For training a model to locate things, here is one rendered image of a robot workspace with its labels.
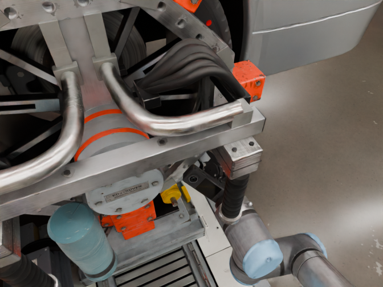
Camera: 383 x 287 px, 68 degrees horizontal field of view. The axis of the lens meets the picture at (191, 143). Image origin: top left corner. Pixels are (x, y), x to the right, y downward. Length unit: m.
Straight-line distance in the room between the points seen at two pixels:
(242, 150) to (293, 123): 1.50
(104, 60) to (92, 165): 0.18
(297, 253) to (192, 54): 0.55
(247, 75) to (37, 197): 0.48
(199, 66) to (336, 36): 0.66
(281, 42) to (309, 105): 1.24
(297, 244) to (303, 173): 0.89
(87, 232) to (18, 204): 0.25
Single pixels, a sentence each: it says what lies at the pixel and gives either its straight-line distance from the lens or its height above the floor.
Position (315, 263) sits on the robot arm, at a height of 0.61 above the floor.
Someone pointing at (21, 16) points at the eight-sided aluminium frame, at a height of 1.09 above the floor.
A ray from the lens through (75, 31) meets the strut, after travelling 0.47.
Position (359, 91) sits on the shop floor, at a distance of 2.33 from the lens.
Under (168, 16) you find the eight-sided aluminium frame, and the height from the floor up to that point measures 1.06.
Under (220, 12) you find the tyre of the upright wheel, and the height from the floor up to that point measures 1.00.
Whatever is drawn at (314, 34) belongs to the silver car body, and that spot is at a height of 0.85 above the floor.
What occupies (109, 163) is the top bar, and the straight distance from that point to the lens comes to 0.37.
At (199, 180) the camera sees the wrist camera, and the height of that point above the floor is 0.68.
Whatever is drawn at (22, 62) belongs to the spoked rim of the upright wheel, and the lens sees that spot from 0.60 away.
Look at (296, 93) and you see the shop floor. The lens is 2.14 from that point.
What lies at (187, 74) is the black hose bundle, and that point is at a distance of 0.40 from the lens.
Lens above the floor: 1.26
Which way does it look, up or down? 49 degrees down
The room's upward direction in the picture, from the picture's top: straight up
